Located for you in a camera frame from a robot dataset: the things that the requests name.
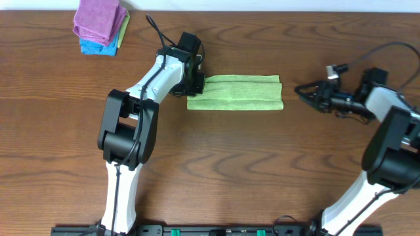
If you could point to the folded blue cloth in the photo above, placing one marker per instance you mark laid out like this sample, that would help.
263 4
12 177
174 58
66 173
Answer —
90 47

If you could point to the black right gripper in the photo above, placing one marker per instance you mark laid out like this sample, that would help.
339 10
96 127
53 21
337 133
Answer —
325 96

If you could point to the folded yellow-green cloth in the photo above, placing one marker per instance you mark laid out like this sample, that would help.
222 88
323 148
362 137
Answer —
123 29

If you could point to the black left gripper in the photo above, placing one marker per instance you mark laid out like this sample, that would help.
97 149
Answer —
198 82

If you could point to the green microfiber cloth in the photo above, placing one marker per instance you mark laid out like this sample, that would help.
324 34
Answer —
239 93

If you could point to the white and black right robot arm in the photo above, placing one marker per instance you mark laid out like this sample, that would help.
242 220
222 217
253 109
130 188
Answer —
390 164

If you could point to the folded purple cloth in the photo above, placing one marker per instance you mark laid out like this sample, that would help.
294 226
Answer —
98 20

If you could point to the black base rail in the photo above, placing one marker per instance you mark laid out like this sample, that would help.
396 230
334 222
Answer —
158 230

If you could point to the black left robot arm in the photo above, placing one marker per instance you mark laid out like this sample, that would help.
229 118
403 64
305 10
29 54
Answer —
129 126

